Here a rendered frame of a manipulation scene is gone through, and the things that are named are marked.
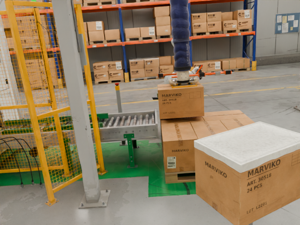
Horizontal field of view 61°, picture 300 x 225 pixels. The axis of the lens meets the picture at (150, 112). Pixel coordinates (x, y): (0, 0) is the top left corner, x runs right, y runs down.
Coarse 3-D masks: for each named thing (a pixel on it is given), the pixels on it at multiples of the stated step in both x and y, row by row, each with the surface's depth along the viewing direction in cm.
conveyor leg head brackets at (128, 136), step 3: (126, 135) 334; (129, 135) 334; (132, 135) 334; (63, 138) 336; (66, 138) 336; (69, 138) 336; (129, 138) 335; (66, 141) 337; (69, 141) 337; (129, 141) 337; (129, 144) 338; (66, 147) 339
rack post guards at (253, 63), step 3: (252, 63) 1072; (255, 63) 1070; (252, 66) 1074; (255, 66) 1073; (192, 69) 1054; (252, 69) 1078; (255, 69) 1077; (126, 75) 1038; (126, 78) 1041; (60, 81) 1022; (126, 81) 1045; (60, 84) 1026; (60, 87) 1029
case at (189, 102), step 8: (160, 88) 341; (168, 88) 337; (176, 88) 332; (184, 88) 331; (192, 88) 331; (200, 88) 331; (160, 96) 335; (168, 96) 335; (176, 96) 334; (184, 96) 334; (192, 96) 334; (200, 96) 334; (160, 104) 338; (168, 104) 338; (176, 104) 337; (184, 104) 337; (192, 104) 337; (200, 104) 337; (160, 112) 341; (168, 112) 341; (176, 112) 341; (184, 112) 340; (192, 112) 340; (200, 112) 340
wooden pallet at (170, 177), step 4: (164, 168) 310; (172, 172) 299; (176, 172) 299; (180, 172) 299; (184, 172) 299; (188, 172) 299; (192, 172) 299; (168, 176) 301; (172, 176) 301; (176, 176) 301; (184, 176) 311; (188, 176) 311; (192, 176) 310; (168, 180) 302; (172, 180) 302; (176, 180) 302; (180, 180) 303; (184, 180) 303; (188, 180) 302; (192, 180) 302
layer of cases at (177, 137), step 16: (208, 112) 379; (224, 112) 373; (240, 112) 367; (176, 128) 326; (192, 128) 321; (208, 128) 317; (224, 128) 313; (176, 144) 289; (192, 144) 289; (176, 160) 295; (192, 160) 295
